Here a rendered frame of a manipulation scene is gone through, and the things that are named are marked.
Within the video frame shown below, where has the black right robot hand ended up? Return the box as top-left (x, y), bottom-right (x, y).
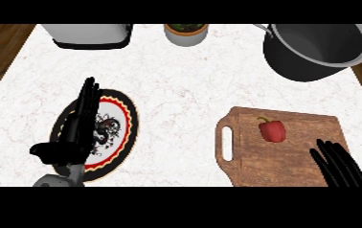
top-left (308, 138), bottom-right (362, 188)

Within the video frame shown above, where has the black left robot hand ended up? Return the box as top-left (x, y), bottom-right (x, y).
top-left (28, 76), bottom-right (104, 167)

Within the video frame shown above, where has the brown wooden cutting board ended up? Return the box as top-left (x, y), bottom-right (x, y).
top-left (214, 105), bottom-right (351, 188)

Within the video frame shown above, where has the red bell pepper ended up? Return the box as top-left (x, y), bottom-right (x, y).
top-left (255, 116), bottom-right (286, 144)

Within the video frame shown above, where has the dark grey pot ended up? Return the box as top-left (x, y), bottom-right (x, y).
top-left (252, 23), bottom-right (362, 82)

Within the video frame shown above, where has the decorated black-rimmed plate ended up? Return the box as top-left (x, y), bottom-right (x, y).
top-left (48, 88), bottom-right (140, 183)

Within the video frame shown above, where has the white and black appliance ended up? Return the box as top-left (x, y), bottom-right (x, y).
top-left (39, 23), bottom-right (134, 51)

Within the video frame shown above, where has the small potted plant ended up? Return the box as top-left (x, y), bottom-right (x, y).
top-left (162, 23), bottom-right (209, 48)

